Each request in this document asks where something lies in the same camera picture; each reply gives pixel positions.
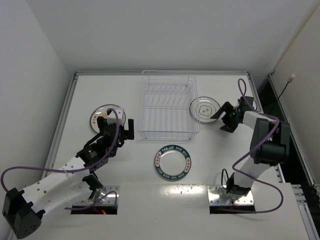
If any sunburst pattern plate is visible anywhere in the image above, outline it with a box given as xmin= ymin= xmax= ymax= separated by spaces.
xmin=89 ymin=104 xmax=127 ymax=134

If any white wire dish rack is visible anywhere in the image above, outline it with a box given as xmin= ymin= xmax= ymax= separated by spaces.
xmin=138 ymin=70 xmax=200 ymax=141

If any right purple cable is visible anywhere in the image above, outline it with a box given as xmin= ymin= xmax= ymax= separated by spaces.
xmin=219 ymin=78 xmax=285 ymax=215

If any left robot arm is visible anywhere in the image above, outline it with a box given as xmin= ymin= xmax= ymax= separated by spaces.
xmin=0 ymin=116 xmax=135 ymax=240

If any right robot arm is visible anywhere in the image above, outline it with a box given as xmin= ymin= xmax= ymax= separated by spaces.
xmin=210 ymin=96 xmax=291 ymax=200

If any white plate floral emblem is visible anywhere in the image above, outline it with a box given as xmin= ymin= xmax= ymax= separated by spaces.
xmin=189 ymin=96 xmax=221 ymax=124

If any aluminium frame rail right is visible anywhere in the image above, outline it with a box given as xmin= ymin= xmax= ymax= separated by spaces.
xmin=246 ymin=71 xmax=286 ymax=183

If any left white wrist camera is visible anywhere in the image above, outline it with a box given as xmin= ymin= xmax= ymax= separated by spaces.
xmin=106 ymin=107 xmax=126 ymax=126

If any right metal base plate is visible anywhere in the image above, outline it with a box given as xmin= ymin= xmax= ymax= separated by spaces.
xmin=207 ymin=185 xmax=255 ymax=207

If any metal base plate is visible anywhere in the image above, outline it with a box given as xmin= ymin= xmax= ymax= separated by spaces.
xmin=72 ymin=185 xmax=120 ymax=207
xmin=207 ymin=185 xmax=255 ymax=207

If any green rim lettered plate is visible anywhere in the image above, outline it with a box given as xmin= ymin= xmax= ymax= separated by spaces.
xmin=154 ymin=144 xmax=192 ymax=182

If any black cable white plug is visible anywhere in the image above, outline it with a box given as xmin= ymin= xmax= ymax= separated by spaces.
xmin=266 ymin=74 xmax=296 ymax=115

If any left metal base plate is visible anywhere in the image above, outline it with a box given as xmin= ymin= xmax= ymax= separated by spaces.
xmin=72 ymin=185 xmax=120 ymax=207

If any aluminium frame rail left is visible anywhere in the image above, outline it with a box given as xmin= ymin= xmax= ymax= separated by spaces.
xmin=45 ymin=71 xmax=79 ymax=169

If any aluminium frame rail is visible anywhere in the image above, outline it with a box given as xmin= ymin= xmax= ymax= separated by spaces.
xmin=45 ymin=71 xmax=79 ymax=169
xmin=246 ymin=71 xmax=286 ymax=183

